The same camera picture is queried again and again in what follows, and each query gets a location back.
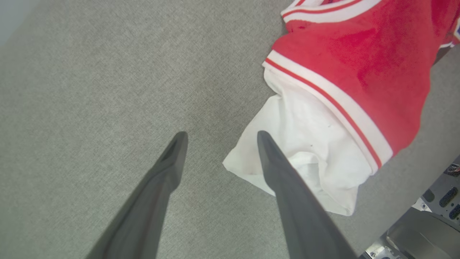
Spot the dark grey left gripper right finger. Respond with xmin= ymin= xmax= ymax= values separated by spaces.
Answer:
xmin=257 ymin=130 xmax=358 ymax=259

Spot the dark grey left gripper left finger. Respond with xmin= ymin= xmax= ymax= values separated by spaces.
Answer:
xmin=86 ymin=131 xmax=189 ymax=259

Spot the red and white basketball jersey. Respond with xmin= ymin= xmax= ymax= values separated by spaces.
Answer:
xmin=222 ymin=0 xmax=460 ymax=217

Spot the grey robot torso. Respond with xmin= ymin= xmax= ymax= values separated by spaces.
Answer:
xmin=359 ymin=155 xmax=460 ymax=259

